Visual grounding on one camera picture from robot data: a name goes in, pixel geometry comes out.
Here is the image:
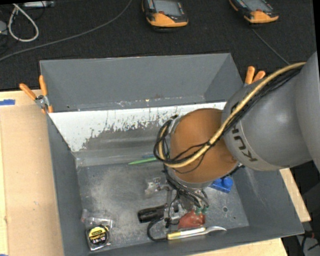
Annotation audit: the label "black cable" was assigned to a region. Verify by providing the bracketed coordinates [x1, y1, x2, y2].
[145, 218, 172, 243]

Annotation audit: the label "yellow and black tape measure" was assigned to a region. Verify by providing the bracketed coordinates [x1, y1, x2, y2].
[80, 206, 117, 252]

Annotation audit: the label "clear plastic packet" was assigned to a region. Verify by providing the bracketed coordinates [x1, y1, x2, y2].
[143, 175, 170, 197]

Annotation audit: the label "grey metal bin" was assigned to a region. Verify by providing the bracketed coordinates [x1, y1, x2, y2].
[38, 36, 307, 256]

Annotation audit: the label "blue toy brick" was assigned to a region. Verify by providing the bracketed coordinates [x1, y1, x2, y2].
[208, 174, 235, 196]

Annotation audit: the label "green pen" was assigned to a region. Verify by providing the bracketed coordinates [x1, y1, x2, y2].
[127, 156, 159, 166]

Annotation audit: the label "brown cardboard board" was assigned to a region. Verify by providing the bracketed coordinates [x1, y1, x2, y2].
[0, 102, 67, 256]

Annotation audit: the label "black cylindrical thing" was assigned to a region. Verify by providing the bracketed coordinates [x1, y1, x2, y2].
[136, 204, 168, 224]

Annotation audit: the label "red toy food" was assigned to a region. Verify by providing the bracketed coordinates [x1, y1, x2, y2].
[175, 208, 207, 231]

